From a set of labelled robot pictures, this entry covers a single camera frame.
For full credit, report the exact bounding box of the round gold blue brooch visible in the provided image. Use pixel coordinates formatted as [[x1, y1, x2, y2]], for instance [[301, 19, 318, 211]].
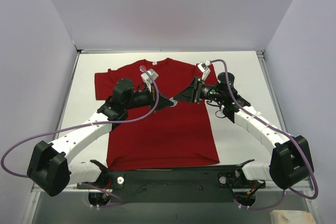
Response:
[[170, 98, 178, 107]]

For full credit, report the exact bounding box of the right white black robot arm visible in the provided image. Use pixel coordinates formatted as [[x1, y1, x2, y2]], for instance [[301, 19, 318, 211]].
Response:
[[173, 72, 313, 189]]

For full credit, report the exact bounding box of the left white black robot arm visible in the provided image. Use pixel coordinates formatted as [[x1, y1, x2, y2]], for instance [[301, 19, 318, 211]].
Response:
[[27, 78, 176, 197]]

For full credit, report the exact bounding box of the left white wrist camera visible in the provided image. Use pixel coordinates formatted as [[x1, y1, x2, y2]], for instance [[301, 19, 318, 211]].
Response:
[[140, 65, 159, 90]]

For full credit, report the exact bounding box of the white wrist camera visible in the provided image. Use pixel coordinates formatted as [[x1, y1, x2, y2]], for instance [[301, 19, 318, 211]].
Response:
[[140, 65, 159, 90], [197, 60, 211, 81]]

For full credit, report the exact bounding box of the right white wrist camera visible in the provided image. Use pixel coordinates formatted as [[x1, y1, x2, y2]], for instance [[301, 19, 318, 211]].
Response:
[[197, 60, 211, 81]]

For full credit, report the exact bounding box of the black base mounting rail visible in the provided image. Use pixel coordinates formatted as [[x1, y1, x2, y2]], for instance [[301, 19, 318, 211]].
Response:
[[77, 165, 266, 205]]

